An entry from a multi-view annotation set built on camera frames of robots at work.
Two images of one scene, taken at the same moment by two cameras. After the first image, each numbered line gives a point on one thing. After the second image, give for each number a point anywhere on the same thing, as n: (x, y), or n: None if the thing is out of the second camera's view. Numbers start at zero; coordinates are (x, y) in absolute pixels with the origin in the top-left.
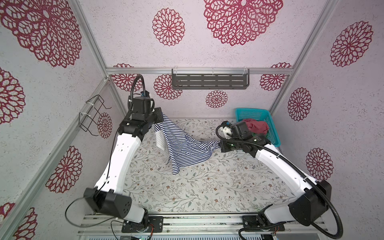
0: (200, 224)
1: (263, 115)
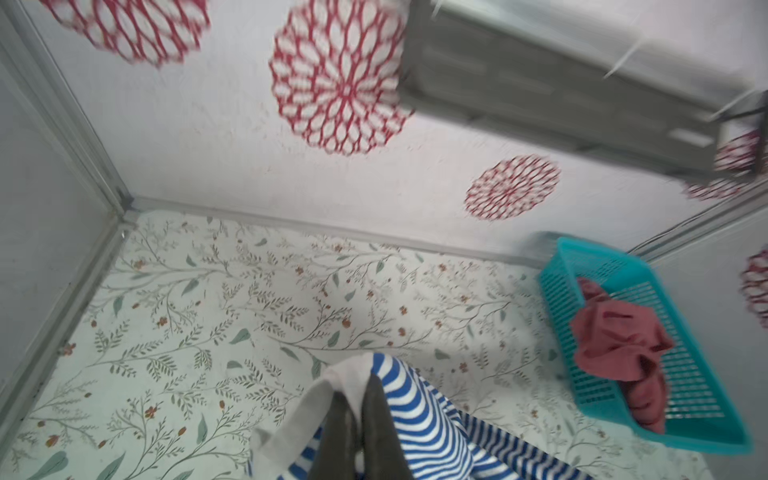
0: None
1: (700, 413)
